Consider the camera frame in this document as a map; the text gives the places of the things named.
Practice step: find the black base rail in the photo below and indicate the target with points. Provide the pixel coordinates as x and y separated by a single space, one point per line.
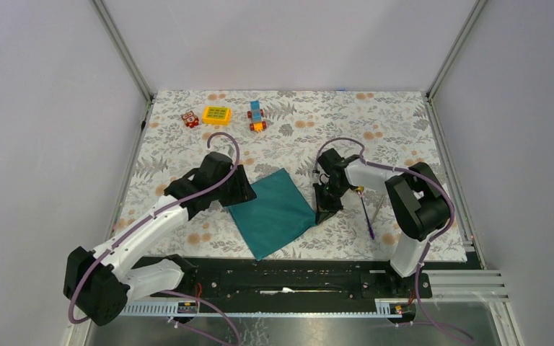
296 286

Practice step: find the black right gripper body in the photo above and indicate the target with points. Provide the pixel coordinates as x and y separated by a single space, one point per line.
339 191

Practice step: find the teal cloth napkin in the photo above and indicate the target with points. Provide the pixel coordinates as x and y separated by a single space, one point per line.
276 217

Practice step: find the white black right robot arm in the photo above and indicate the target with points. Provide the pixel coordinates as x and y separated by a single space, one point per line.
420 205

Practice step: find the floral patterned table mat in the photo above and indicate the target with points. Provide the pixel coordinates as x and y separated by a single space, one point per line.
393 126

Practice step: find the silver utensil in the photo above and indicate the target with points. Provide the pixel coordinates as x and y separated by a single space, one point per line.
379 207

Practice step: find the gold purple spoon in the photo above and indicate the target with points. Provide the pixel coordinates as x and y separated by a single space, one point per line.
360 192

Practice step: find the red owl toy block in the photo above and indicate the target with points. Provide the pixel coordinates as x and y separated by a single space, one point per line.
190 119

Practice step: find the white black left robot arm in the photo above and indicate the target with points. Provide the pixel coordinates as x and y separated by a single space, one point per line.
100 282

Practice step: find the blue orange toy car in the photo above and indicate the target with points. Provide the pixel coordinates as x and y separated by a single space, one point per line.
256 117

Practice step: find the yellow toy brick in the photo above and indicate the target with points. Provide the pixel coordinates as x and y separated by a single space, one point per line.
214 115

